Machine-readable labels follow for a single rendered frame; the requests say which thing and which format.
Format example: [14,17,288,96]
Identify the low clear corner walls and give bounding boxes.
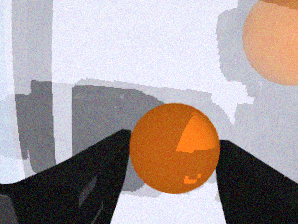
[0,0,20,184]

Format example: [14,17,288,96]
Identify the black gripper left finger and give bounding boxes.
[0,128,132,224]

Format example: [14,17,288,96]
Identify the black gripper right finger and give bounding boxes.
[216,140,298,224]

